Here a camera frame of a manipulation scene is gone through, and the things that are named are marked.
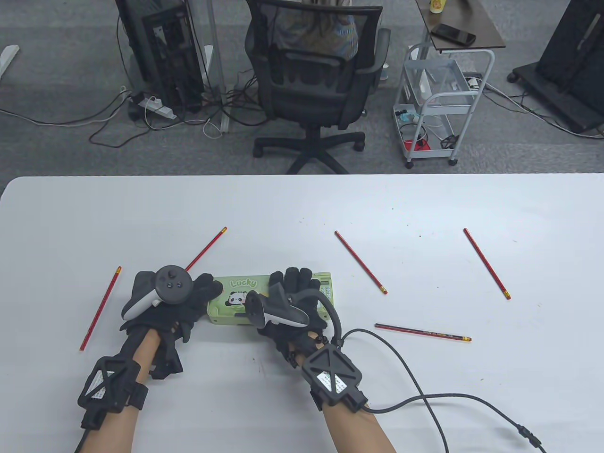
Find person's right hand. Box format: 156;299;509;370
257;267;331;369

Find person's left hand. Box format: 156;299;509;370
119;272;225;381

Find grey white hand controller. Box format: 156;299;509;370
245;285;343;348
122;264;194;321

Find red wooden pencil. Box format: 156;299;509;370
335;231;388;295
185;227;227;272
463;228;512;301
79;266;122;352
374;323;472;342

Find green multifunction pencil case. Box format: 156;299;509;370
207;271;336;327

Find person's right forearm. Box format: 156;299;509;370
288;330;398;453

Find person's left forearm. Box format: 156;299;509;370
73;330;162;453

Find black mesh office chair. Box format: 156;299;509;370
244;0;391;174

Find white power strip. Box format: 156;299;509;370
138;96;177;120

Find white utility cart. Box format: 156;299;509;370
393;45;496;169

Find black computer tower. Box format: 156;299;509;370
115;0;206;114

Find black smartphone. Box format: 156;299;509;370
430;23;476;46

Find white flat bar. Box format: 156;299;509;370
0;44;20;78

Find brown side table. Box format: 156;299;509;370
418;0;506;53

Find black wheeled stand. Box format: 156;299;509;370
507;0;604;135

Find black left wrist camera module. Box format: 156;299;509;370
77;356;150;431

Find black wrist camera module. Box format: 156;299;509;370
302;344;369;414
77;356;150;431

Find black right wrist camera module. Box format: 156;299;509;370
302;344;369;414

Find tangle of black floor cables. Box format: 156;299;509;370
89;61;279;148

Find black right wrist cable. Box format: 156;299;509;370
340;329;549;453

